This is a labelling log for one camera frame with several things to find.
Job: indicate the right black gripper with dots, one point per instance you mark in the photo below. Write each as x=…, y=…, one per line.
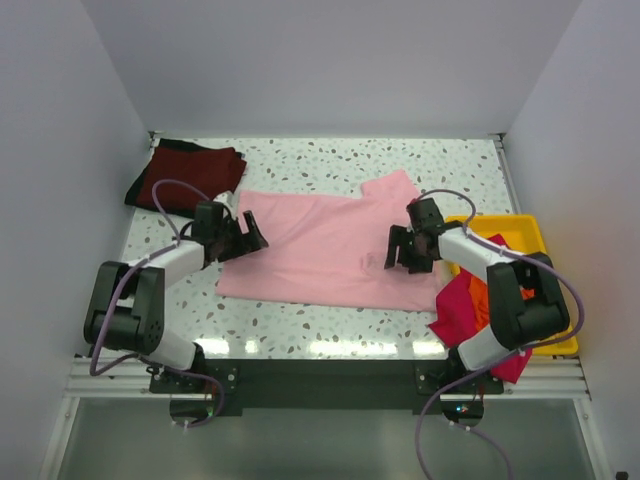
x=398, y=237

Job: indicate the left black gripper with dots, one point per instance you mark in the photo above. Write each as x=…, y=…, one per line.
x=247, y=242

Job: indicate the pink t shirt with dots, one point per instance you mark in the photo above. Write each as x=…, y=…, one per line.
x=330, y=250

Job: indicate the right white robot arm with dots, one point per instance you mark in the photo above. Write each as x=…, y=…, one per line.
x=525, y=302

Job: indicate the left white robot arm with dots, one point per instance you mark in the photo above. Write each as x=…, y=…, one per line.
x=126, y=313

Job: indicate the folded dark red t shirt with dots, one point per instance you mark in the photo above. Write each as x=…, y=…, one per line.
x=192, y=175

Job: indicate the orange t shirt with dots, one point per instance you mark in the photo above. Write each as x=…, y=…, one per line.
x=479, y=294

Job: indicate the magenta t shirt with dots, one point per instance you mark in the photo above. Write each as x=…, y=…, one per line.
x=455, y=324

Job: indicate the yellow plastic bin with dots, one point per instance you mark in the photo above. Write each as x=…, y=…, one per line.
x=521, y=233

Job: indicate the folded black t shirt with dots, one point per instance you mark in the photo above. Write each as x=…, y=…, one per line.
x=150, y=165

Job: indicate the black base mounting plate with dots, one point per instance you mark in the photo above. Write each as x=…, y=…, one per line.
x=237, y=385

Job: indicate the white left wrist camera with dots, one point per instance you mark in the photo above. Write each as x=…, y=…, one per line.
x=228, y=198

